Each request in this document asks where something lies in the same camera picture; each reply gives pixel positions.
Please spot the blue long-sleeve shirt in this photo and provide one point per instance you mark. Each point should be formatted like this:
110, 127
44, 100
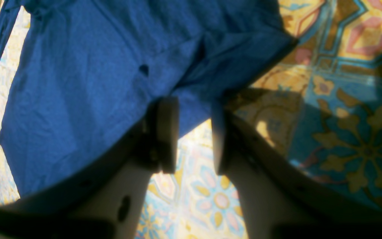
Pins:
89, 68

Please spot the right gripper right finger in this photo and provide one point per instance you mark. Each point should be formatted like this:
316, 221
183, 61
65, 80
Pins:
278, 201

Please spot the patterned tile tablecloth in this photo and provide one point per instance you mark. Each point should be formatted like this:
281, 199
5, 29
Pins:
319, 107

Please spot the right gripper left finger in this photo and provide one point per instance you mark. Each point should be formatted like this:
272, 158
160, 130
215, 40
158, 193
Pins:
104, 200

